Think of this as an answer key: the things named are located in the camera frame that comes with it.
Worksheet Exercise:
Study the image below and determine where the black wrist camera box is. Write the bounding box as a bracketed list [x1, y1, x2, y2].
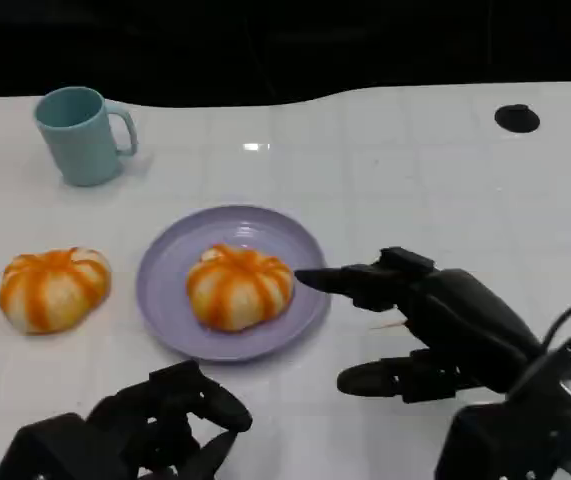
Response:
[434, 399, 571, 480]
[0, 412, 137, 480]

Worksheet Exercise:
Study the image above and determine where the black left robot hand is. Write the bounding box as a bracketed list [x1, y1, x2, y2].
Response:
[87, 359, 254, 480]

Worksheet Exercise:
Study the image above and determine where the orange and white bread roll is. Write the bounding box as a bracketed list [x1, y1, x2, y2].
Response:
[185, 243, 296, 332]
[0, 246, 113, 336]

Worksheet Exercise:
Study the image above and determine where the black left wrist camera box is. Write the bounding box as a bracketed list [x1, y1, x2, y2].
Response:
[0, 412, 137, 480]

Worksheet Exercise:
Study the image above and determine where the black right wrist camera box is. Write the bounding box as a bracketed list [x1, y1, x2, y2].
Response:
[434, 399, 571, 480]

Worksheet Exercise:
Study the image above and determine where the pale green mug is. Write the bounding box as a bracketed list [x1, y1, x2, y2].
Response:
[33, 86, 140, 188]

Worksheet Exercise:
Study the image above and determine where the black round table grommet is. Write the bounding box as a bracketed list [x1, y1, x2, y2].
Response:
[494, 103, 541, 134]

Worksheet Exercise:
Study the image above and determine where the lilac plate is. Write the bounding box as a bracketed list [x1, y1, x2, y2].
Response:
[135, 204, 333, 364]

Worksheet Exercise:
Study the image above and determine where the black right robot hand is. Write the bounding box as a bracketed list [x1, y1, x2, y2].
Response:
[294, 246, 546, 404]

